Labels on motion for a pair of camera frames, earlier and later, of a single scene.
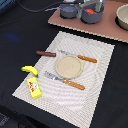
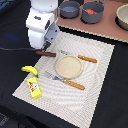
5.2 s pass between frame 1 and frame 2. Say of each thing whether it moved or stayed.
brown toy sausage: stayed
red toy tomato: stayed
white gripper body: moved
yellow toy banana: stayed
